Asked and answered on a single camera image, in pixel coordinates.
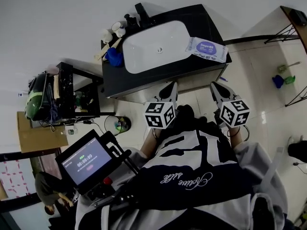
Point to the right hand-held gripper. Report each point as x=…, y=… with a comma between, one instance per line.
x=233, y=114

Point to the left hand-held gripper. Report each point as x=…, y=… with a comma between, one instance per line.
x=158, y=115

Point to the white purple wet wipes pack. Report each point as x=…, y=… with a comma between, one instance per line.
x=208, y=49

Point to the person's left forearm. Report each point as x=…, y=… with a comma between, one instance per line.
x=149, y=146

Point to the person's right forearm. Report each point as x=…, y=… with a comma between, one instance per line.
x=236, y=141

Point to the purple pen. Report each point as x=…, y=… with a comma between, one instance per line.
x=223, y=78

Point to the black wrist band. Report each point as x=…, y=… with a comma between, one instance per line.
x=237, y=132

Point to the silver sink drain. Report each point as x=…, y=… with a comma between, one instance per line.
x=160, y=50

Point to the white sink basin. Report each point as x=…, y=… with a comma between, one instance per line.
x=148, y=49

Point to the small blue rag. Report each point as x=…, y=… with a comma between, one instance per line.
x=278, y=81

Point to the trash bin with bag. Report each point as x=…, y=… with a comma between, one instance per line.
x=120, y=126

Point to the blue cloth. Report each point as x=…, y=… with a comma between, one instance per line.
x=114, y=57

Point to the green dustpan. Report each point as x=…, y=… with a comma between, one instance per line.
x=289, y=79

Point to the black vanity cabinet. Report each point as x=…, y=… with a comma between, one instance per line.
x=199, y=20

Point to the wooden brush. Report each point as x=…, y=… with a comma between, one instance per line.
x=105, y=50

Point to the clear glass cup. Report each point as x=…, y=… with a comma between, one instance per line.
x=118, y=29

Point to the person's navy white jersey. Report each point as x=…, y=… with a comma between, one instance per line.
x=192, y=176

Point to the black faucet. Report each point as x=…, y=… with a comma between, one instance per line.
x=142, y=14

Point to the small white cup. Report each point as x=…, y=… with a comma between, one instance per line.
x=107, y=36

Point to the clear plastic bottle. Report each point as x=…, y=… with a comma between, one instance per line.
x=71, y=131

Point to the black shelf rack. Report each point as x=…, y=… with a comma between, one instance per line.
x=64, y=90

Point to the red button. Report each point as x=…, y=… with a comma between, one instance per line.
x=108, y=180

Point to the black monitor screen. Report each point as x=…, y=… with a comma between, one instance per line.
x=86, y=162

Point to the black box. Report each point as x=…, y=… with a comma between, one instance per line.
x=299, y=17

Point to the green black bag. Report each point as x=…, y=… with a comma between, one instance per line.
x=36, y=97

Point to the cardboard box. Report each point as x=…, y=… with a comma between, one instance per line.
x=36, y=138

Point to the white sheet with red marks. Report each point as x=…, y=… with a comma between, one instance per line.
x=14, y=178

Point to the black metal frame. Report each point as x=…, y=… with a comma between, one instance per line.
x=299, y=96

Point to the wooden table with black frame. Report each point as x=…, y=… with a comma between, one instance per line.
x=296, y=31

